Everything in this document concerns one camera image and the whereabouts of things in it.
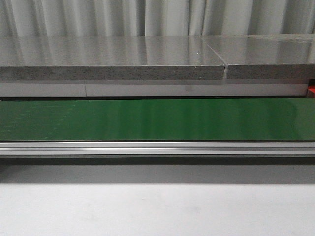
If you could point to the grey stone counter slab right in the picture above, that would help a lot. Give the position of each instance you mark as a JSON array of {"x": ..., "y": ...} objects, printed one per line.
[{"x": 279, "y": 57}]

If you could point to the grey stone counter slab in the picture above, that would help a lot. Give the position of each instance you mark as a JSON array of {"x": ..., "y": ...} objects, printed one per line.
[
  {"x": 279, "y": 57},
  {"x": 95, "y": 58}
]

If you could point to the white counter base panel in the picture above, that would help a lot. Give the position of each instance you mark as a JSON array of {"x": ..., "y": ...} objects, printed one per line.
[{"x": 152, "y": 88}]

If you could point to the green conveyor belt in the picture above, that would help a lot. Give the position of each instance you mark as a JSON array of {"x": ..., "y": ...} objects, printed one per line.
[{"x": 236, "y": 119}]

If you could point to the red object behind counter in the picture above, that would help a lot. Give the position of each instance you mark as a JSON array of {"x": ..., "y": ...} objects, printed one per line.
[{"x": 311, "y": 91}]

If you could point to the grey pleated curtain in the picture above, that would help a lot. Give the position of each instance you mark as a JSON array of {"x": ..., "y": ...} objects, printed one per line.
[{"x": 155, "y": 17}]

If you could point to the aluminium conveyor side rail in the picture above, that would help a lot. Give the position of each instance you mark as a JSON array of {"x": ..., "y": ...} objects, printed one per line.
[{"x": 159, "y": 148}]

